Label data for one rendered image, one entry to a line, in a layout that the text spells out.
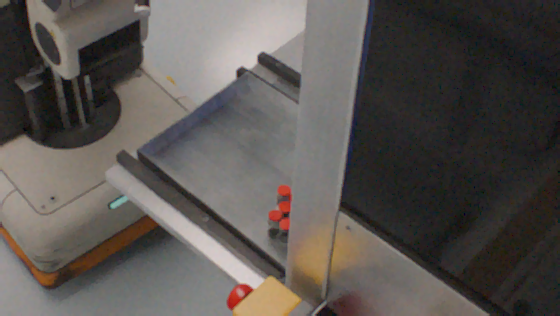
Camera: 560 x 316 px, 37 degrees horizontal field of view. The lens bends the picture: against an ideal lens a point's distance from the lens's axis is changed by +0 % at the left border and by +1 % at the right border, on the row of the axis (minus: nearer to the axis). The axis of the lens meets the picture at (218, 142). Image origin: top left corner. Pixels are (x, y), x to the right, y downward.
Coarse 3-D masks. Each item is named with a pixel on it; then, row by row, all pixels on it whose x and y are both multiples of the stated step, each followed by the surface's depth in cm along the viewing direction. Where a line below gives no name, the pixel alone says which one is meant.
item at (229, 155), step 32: (224, 96) 144; (256, 96) 146; (192, 128) 141; (224, 128) 141; (256, 128) 141; (288, 128) 141; (160, 160) 136; (192, 160) 136; (224, 160) 136; (256, 160) 136; (288, 160) 136; (192, 192) 127; (224, 192) 131; (256, 192) 131; (224, 224) 125; (256, 224) 127
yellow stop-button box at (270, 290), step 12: (264, 288) 102; (276, 288) 102; (252, 300) 101; (264, 300) 101; (276, 300) 100; (288, 300) 100; (300, 300) 101; (240, 312) 99; (252, 312) 99; (264, 312) 99; (276, 312) 99; (288, 312) 99; (300, 312) 99; (312, 312) 100
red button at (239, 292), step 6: (234, 288) 104; (240, 288) 104; (246, 288) 104; (252, 288) 104; (234, 294) 103; (240, 294) 103; (246, 294) 103; (228, 300) 104; (234, 300) 103; (240, 300) 103; (228, 306) 104; (234, 306) 103
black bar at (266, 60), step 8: (264, 56) 151; (272, 56) 151; (264, 64) 151; (272, 64) 149; (280, 64) 149; (280, 72) 149; (288, 72) 148; (296, 72) 148; (288, 80) 148; (296, 80) 147
